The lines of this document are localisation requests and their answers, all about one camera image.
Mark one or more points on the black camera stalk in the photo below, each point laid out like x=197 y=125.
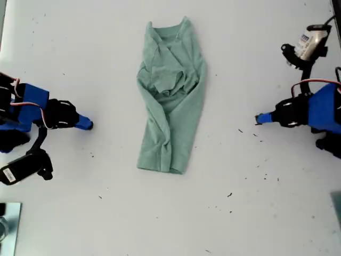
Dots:
x=293 y=60
x=38 y=141

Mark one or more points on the silver camera box with label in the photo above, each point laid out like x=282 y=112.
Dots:
x=311 y=41

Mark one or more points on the black camera box with label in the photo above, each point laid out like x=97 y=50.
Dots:
x=21 y=169

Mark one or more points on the green t-shirt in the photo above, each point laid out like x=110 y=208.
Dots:
x=170 y=128

